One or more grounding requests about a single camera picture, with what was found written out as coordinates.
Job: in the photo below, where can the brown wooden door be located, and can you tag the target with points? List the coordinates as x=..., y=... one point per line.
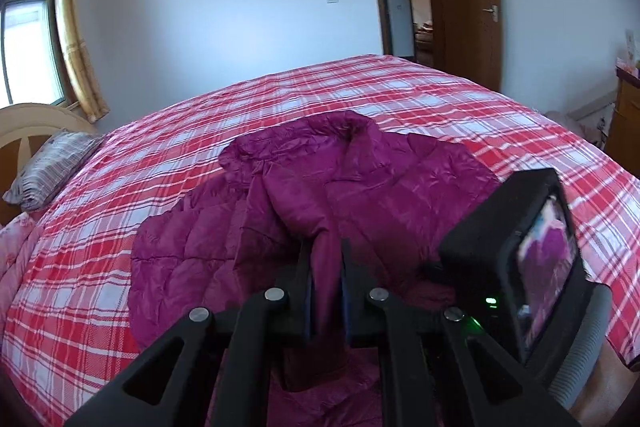
x=465, y=37

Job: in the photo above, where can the person's right forearm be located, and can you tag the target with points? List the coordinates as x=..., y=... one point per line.
x=610, y=382

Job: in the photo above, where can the pink floral quilt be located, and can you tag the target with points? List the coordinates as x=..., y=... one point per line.
x=15, y=257

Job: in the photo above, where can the wooden bed headboard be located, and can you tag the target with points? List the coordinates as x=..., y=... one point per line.
x=25, y=127

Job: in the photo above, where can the purple quilted jacket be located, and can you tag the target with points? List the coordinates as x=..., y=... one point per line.
x=300, y=187

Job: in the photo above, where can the yellow curtain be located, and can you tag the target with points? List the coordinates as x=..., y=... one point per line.
x=77, y=57

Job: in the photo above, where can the small things on cabinet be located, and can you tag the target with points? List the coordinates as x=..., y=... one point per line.
x=629, y=57

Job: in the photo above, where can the grey striped pillow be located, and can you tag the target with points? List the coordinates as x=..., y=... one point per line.
x=55, y=167

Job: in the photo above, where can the wooden cabinet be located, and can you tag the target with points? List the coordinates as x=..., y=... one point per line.
x=625, y=117

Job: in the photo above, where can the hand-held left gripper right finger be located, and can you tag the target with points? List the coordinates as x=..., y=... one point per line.
x=348, y=307

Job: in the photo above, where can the bed with red plaid sheet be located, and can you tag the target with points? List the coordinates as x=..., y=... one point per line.
x=150, y=167

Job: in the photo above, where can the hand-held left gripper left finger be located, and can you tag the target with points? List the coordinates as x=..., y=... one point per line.
x=306, y=307

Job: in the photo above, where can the window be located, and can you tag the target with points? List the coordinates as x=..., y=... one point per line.
x=30, y=47

